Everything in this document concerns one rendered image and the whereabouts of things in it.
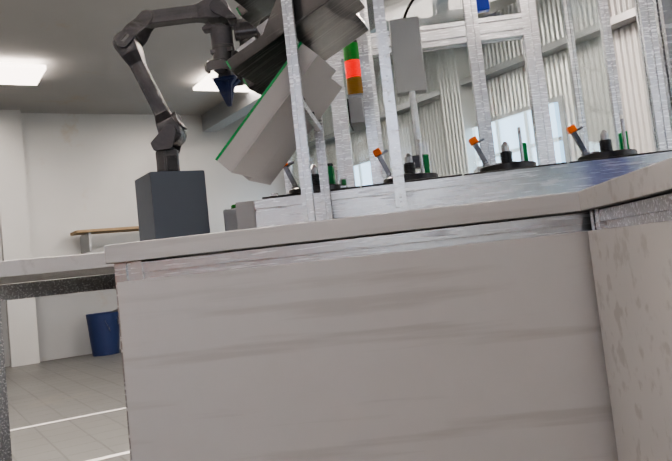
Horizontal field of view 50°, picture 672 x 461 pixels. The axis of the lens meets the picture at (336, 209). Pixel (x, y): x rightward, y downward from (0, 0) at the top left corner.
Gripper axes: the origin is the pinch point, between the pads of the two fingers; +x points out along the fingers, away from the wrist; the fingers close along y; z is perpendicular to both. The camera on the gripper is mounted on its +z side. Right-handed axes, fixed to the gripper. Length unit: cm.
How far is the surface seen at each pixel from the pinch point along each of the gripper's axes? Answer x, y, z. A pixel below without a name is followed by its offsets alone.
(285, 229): 40, -70, 22
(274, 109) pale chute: 16, -45, 19
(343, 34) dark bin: -2.5, -25.5, 32.6
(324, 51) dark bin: -0.2, -22.9, 27.8
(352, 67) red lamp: -7.6, 21.6, 31.5
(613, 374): 66, -75, 66
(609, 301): 56, -78, 66
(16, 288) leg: 43, -3, -60
